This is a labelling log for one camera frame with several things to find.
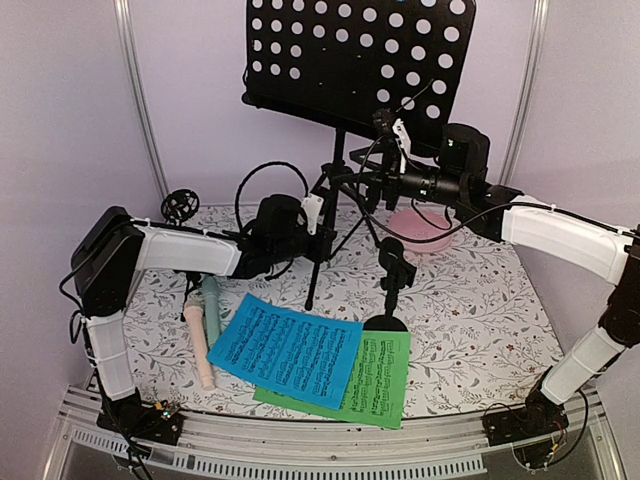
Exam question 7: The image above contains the black round base mic stand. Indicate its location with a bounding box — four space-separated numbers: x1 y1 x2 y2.
363 237 417 332

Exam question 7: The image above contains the blue paper sheet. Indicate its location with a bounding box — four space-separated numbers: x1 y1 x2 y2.
207 294 363 410

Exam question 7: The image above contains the black music stand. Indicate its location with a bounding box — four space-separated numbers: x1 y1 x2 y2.
240 0 476 311

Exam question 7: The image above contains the mint green toy microphone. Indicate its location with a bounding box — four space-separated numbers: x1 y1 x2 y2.
201 275 221 348

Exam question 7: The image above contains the beige toy microphone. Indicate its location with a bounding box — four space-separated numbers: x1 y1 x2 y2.
183 300 215 391

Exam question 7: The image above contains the black shock mount tripod stand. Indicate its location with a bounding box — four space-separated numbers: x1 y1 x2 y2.
160 188 205 305

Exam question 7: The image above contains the green paper sheet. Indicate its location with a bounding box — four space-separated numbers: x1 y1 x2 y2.
254 331 411 430

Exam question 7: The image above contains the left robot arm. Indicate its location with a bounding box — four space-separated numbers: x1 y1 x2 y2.
63 164 335 436

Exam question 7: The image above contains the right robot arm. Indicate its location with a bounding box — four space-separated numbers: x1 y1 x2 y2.
350 121 639 436

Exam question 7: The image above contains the pink plate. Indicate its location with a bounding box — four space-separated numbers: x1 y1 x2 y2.
388 208 453 254

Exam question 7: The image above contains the floral table mat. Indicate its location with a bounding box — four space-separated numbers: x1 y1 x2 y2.
124 204 562 419

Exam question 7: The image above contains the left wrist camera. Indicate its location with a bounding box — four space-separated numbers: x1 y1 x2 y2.
301 193 324 236

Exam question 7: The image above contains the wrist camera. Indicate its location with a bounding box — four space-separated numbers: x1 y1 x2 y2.
373 108 411 175
301 193 324 236

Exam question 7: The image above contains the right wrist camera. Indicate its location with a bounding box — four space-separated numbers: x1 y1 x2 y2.
373 108 411 175

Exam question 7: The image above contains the right aluminium frame post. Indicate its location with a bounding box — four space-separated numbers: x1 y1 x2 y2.
499 0 549 185

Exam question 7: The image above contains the aluminium frame post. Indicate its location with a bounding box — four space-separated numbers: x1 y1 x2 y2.
113 0 170 200
499 0 549 185

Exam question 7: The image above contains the aluminium front rail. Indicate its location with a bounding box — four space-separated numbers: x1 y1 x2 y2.
62 414 606 479

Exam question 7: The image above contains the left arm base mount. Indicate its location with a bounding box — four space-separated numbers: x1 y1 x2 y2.
97 401 185 446

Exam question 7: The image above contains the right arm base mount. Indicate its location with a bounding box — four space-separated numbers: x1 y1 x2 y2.
482 403 569 470

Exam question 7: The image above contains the left aluminium frame post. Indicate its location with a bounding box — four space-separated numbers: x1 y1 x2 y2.
113 0 170 200

